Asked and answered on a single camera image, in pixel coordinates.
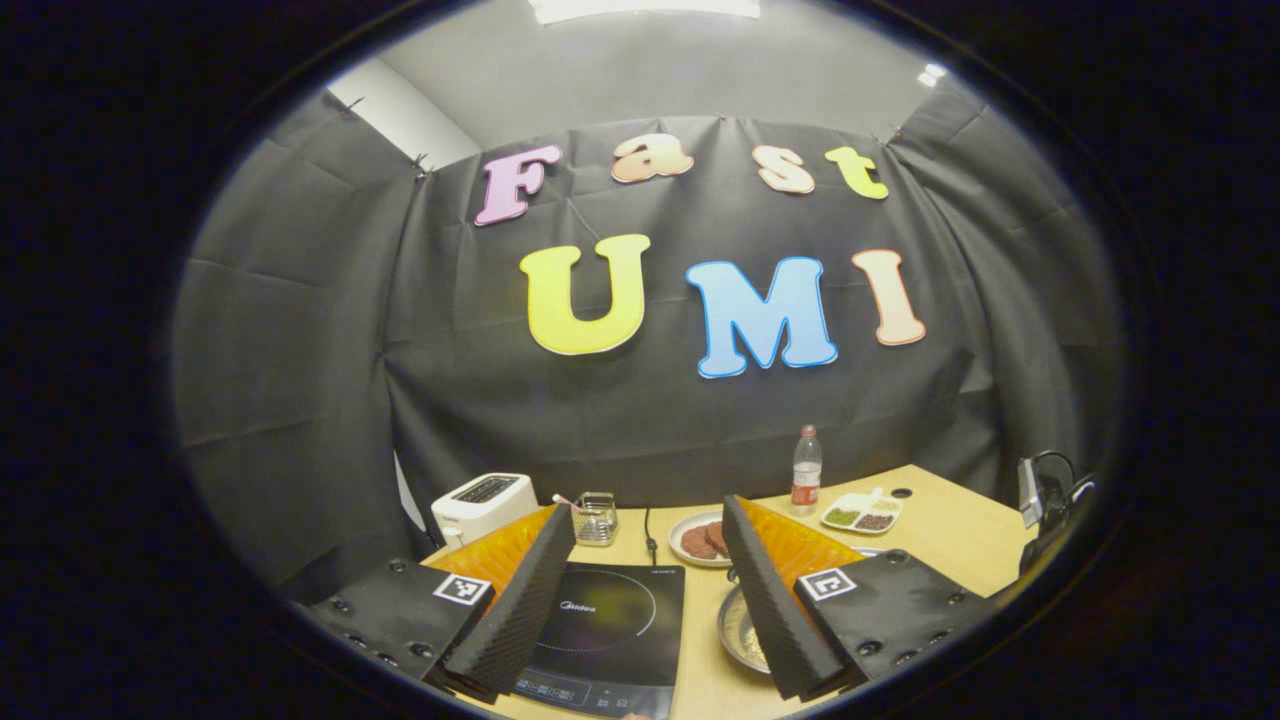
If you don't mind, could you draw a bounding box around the white divided dish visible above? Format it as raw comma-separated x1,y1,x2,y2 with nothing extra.
821,488,904,535

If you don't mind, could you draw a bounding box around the wire mesh basket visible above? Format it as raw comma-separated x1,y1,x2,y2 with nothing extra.
576,492,619,547

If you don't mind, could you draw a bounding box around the black induction cooktop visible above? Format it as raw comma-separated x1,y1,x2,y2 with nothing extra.
512,562,687,719

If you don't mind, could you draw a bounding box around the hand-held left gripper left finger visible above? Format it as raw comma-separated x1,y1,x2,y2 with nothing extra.
305,502,578,704

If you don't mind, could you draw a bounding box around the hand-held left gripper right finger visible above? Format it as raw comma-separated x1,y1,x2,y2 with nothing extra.
720,494,996,701

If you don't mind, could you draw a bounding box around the black backdrop cloth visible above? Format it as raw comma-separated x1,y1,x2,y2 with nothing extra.
172,85,1129,601

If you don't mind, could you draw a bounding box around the white round plate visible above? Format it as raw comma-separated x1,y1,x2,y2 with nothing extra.
668,511,736,569

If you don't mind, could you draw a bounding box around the white toaster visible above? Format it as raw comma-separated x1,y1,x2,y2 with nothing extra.
431,473,539,549

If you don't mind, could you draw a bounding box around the clear water bottle red label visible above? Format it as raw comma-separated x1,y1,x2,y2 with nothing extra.
791,425,823,517

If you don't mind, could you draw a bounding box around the steel pot with black handle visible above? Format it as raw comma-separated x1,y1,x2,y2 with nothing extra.
717,547,886,674

